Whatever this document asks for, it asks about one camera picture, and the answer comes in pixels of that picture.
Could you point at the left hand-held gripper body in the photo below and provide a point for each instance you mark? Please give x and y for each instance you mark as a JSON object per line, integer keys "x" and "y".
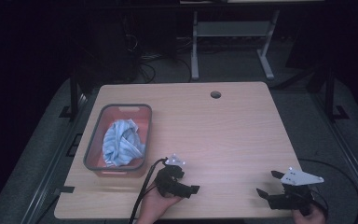
{"x": 166, "y": 182}

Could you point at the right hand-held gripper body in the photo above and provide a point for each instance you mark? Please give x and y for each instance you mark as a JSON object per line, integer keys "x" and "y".
{"x": 292, "y": 193}

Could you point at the blue striped cloth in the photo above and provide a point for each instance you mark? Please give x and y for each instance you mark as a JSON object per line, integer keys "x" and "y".
{"x": 121, "y": 143}

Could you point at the red plastic basket grey rim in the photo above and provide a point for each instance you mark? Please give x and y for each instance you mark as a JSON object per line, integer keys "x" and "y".
{"x": 93, "y": 149}

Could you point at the person's left hand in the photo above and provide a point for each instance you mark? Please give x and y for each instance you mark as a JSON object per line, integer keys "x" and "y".
{"x": 155, "y": 207}

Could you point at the person's right hand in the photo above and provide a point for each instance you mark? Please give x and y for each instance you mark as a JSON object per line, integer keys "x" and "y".
{"x": 310, "y": 217}

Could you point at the white metal stand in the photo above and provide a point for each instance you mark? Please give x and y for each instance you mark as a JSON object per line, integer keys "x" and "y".
{"x": 230, "y": 29}

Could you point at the metal floor rail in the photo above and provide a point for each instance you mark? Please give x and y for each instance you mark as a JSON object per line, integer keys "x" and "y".
{"x": 52, "y": 161}
{"x": 348, "y": 149}

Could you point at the black frame post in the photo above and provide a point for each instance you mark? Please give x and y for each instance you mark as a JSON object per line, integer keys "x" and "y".
{"x": 73, "y": 93}

